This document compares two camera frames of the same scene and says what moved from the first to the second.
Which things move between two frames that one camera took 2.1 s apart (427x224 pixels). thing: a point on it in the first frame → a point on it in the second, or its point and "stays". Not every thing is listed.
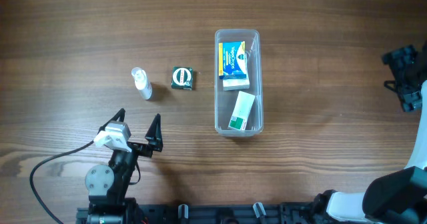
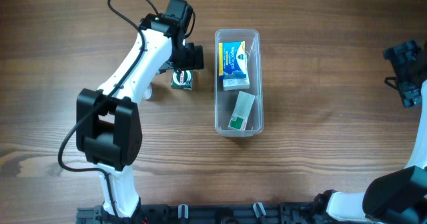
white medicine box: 235,84 stays
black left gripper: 139,147 → 180,68
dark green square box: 182,78 stays
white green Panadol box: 241,111 stays
